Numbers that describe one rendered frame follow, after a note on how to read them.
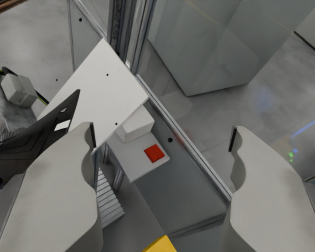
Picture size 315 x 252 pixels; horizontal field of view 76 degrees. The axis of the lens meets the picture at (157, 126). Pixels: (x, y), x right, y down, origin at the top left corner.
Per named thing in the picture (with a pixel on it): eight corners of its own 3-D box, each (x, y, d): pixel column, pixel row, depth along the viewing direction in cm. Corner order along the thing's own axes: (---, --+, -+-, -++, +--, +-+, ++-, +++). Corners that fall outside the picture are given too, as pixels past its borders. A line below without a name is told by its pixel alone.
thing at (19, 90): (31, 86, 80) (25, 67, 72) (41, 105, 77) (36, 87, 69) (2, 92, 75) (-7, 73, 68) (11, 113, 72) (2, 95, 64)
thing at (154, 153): (155, 144, 106) (156, 142, 104) (164, 156, 103) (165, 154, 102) (143, 150, 102) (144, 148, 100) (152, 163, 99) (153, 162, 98)
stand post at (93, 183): (90, 195, 164) (91, 107, 73) (95, 205, 161) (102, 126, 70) (85, 198, 162) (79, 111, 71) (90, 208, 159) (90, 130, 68)
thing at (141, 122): (135, 110, 115) (138, 97, 106) (150, 132, 109) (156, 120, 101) (107, 120, 106) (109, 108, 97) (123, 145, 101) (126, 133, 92)
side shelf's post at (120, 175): (116, 186, 174) (132, 138, 108) (118, 190, 172) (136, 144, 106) (112, 189, 172) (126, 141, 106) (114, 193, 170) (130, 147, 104)
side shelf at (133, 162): (132, 110, 118) (133, 107, 116) (168, 160, 106) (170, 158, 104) (94, 125, 106) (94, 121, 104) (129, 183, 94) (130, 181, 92)
